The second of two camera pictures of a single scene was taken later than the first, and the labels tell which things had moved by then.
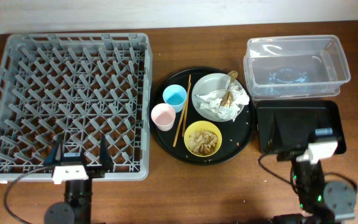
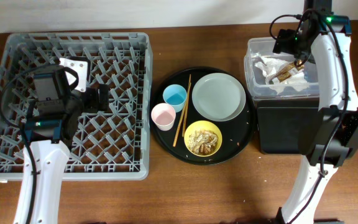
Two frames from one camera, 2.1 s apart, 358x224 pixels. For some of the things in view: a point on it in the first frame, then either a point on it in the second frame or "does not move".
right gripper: (294, 155) -> (283, 44)
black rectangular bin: (289, 126) does not move
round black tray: (203, 116) does not move
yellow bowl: (202, 139) does not move
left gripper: (105, 159) -> (93, 104)
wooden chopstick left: (182, 115) does not move
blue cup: (176, 96) does not move
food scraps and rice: (202, 142) does not move
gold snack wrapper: (227, 99) -> (296, 66)
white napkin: (212, 101) -> (296, 80)
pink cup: (163, 116) does not move
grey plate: (209, 83) does not move
